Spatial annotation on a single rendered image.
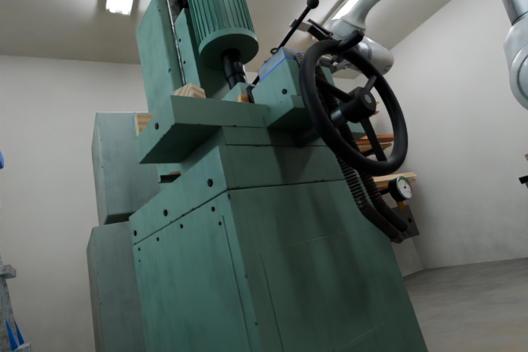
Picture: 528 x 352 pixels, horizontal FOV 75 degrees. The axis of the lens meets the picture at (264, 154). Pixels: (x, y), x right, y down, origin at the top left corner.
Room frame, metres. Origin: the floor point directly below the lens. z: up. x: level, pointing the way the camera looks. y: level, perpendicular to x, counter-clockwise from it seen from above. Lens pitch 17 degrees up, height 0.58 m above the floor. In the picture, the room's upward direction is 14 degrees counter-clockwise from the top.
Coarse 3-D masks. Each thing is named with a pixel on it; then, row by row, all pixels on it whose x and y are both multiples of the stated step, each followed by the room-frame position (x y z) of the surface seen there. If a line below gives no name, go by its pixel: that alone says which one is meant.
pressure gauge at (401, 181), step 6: (390, 180) 0.88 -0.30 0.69; (396, 180) 0.87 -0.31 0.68; (402, 180) 0.88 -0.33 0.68; (390, 186) 0.87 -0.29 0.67; (396, 186) 0.86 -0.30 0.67; (402, 186) 0.87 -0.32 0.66; (408, 186) 0.89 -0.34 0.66; (390, 192) 0.88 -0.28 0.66; (396, 192) 0.87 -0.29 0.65; (402, 192) 0.87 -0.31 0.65; (408, 192) 0.88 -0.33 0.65; (396, 198) 0.88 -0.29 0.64; (402, 198) 0.87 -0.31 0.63; (408, 198) 0.87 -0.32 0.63; (402, 204) 0.89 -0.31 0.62
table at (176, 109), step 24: (168, 96) 0.57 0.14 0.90; (288, 96) 0.63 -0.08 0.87; (168, 120) 0.58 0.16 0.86; (192, 120) 0.58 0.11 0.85; (216, 120) 0.62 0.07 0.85; (240, 120) 0.66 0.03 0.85; (264, 120) 0.70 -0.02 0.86; (288, 120) 0.69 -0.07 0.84; (144, 144) 0.68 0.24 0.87; (168, 144) 0.65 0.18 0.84; (192, 144) 0.68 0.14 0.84
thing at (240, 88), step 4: (236, 84) 0.83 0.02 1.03; (240, 84) 0.82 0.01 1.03; (244, 84) 0.83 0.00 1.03; (248, 84) 0.84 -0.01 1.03; (252, 84) 0.85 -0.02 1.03; (236, 88) 0.83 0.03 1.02; (240, 88) 0.82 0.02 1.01; (244, 88) 0.83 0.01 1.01; (232, 92) 0.85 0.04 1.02; (236, 92) 0.83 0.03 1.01; (240, 92) 0.82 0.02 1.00; (244, 92) 0.83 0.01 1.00; (228, 96) 0.87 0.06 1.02; (232, 96) 0.85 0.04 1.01; (236, 96) 0.84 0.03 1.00; (224, 100) 0.88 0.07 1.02; (228, 100) 0.87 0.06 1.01; (232, 100) 0.86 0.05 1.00; (236, 100) 0.84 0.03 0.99
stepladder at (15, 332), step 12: (0, 156) 1.08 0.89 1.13; (0, 168) 1.14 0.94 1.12; (0, 204) 1.13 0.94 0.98; (0, 264) 1.13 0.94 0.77; (0, 276) 1.04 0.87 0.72; (12, 276) 1.12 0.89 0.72; (0, 288) 1.02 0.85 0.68; (0, 300) 1.00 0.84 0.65; (0, 312) 1.00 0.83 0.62; (12, 312) 1.14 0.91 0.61; (0, 324) 1.00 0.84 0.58; (12, 324) 1.14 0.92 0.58; (0, 336) 1.00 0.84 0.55; (12, 336) 1.03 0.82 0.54; (0, 348) 1.14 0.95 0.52; (12, 348) 1.03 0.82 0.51; (24, 348) 1.05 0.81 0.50
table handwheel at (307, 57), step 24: (312, 48) 0.55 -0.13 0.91; (312, 72) 0.53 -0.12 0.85; (312, 96) 0.52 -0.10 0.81; (336, 96) 0.59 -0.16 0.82; (360, 96) 0.59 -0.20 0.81; (384, 96) 0.70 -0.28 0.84; (312, 120) 0.54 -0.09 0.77; (336, 120) 0.65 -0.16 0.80; (360, 120) 0.62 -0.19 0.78; (336, 144) 0.54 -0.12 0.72; (360, 168) 0.58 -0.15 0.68; (384, 168) 0.61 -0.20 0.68
